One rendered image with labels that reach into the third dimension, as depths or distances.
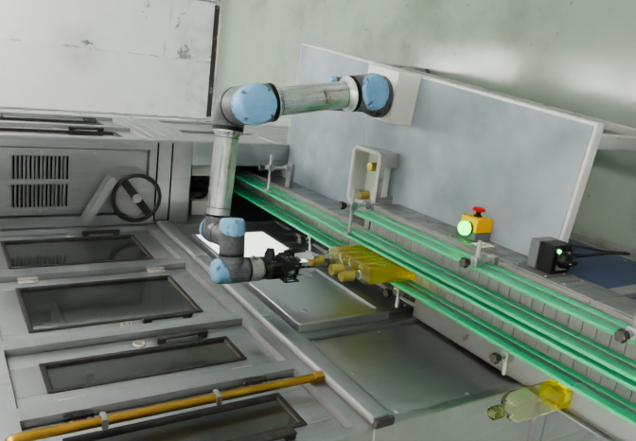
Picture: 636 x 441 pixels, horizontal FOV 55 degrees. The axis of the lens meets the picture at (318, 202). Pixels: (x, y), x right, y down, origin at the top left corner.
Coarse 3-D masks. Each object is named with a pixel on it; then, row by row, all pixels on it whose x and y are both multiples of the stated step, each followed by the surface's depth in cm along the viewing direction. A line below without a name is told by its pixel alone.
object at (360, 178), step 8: (352, 152) 235; (360, 152) 236; (368, 152) 237; (376, 152) 223; (352, 160) 235; (360, 160) 236; (368, 160) 238; (376, 160) 234; (352, 168) 236; (360, 168) 237; (352, 176) 237; (360, 176) 238; (368, 176) 238; (376, 176) 223; (352, 184) 238; (360, 184) 239; (368, 184) 239; (376, 184) 223; (352, 192) 239; (376, 192) 224; (360, 200) 237; (368, 200) 237
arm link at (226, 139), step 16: (224, 128) 184; (240, 128) 186; (224, 144) 185; (224, 160) 185; (224, 176) 186; (208, 192) 188; (224, 192) 186; (208, 208) 187; (224, 208) 187; (208, 224) 186; (208, 240) 189
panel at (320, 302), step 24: (192, 240) 249; (264, 288) 202; (288, 288) 206; (312, 288) 209; (336, 288) 212; (288, 312) 185; (312, 312) 188; (336, 312) 191; (360, 312) 191; (384, 312) 195
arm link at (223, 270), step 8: (216, 264) 175; (224, 264) 176; (232, 264) 176; (240, 264) 178; (248, 264) 179; (216, 272) 175; (224, 272) 175; (232, 272) 176; (240, 272) 178; (248, 272) 179; (216, 280) 176; (224, 280) 176; (232, 280) 177; (240, 280) 179; (248, 280) 181
